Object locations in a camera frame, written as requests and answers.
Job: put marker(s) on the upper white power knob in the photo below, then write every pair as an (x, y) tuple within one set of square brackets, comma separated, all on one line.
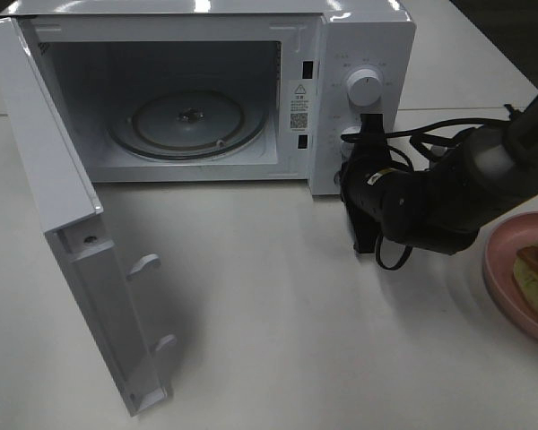
[(364, 86)]

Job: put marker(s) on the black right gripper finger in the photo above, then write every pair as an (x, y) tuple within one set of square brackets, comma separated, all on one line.
[(372, 132), (365, 216)]

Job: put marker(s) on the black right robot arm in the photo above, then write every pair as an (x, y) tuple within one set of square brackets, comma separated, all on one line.
[(434, 187)]

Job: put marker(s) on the pink round plate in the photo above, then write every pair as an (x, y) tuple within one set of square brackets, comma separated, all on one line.
[(498, 260)]

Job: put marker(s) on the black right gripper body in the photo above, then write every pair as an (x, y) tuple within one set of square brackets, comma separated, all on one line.
[(371, 172)]

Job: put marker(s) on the white microwave oven body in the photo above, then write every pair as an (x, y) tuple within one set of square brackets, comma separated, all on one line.
[(293, 56)]

